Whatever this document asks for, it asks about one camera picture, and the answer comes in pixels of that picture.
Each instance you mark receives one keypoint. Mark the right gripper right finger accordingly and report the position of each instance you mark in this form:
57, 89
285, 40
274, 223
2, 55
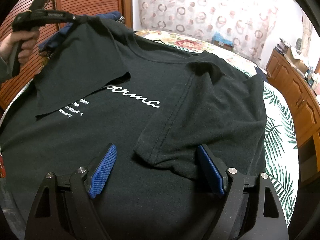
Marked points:
251, 208

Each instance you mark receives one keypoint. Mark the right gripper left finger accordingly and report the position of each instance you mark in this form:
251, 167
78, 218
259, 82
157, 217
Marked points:
63, 206

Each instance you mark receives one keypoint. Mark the black printed t-shirt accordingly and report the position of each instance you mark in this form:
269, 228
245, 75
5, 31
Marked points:
157, 104

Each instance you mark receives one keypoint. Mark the person's left hand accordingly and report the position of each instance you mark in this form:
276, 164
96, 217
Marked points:
29, 40

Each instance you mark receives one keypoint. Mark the palm leaf bedsheet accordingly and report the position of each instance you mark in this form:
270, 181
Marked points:
281, 149

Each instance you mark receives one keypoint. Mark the navy folded garment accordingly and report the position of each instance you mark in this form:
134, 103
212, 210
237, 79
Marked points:
50, 44

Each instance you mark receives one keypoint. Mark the wooden sideboard cabinet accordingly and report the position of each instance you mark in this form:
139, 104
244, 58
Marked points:
304, 109

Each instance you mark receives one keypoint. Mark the floral blanket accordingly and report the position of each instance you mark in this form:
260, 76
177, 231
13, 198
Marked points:
194, 45

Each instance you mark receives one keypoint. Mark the cardboard box with blue items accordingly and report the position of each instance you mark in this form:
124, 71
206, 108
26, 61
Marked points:
222, 42

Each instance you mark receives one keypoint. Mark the patterned sheer curtain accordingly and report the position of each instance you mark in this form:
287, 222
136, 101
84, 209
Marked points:
253, 26

